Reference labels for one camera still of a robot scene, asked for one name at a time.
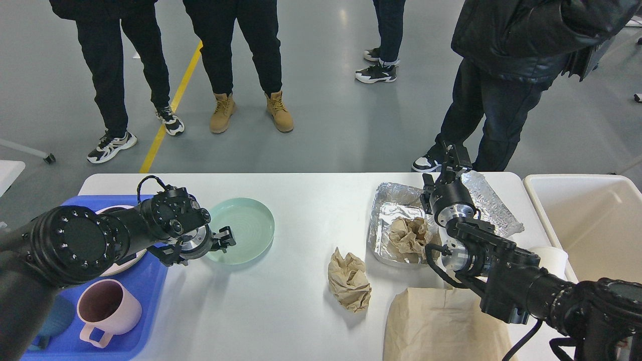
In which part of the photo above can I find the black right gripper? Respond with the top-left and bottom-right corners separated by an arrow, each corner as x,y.
420,142 -> 477,228

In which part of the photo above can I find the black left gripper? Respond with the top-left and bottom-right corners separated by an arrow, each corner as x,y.
147,225 -> 236,267

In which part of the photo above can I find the mint green plate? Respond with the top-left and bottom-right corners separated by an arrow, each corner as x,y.
206,198 -> 275,265

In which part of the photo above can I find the pink mug maroon inside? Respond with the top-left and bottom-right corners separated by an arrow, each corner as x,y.
76,279 -> 142,348

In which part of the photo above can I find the teal mug yellow inside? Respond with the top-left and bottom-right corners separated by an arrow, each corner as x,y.
28,295 -> 76,351

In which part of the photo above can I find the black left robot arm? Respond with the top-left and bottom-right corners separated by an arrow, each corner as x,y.
1,176 -> 236,360

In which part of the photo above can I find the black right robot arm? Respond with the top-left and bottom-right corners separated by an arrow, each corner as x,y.
420,143 -> 641,360

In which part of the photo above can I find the blue plastic tray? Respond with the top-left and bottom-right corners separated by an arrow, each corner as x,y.
21,195 -> 168,360

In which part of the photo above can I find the crumpled aluminium foil sheet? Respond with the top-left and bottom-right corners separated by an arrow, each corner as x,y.
461,170 -> 525,238

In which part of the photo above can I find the aluminium foil tray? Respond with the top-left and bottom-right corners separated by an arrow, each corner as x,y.
367,182 -> 440,269

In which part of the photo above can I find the pink plate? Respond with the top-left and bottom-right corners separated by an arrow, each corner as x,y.
97,204 -> 147,277

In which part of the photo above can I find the person in black puffer jacket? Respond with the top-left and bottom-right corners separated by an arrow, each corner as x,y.
411,1 -> 640,173

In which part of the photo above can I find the white paper cup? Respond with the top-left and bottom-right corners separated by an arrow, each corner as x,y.
529,246 -> 568,281

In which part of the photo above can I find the crumpled brown paper ball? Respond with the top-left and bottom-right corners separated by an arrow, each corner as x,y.
328,248 -> 372,313

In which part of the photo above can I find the beige plastic bin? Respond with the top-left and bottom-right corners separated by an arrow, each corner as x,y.
523,174 -> 641,283

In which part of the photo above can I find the flat brown paper bag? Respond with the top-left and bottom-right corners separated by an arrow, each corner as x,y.
383,288 -> 512,360

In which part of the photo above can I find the person in background with sneakers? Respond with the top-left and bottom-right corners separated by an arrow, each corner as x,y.
355,1 -> 406,84

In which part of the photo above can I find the white side table corner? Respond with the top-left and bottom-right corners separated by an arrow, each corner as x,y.
0,160 -> 26,197

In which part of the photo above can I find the person with tan boots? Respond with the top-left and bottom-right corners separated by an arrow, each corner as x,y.
182,0 -> 295,135

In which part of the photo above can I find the person in black at left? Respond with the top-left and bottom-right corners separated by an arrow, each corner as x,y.
50,1 -> 185,164

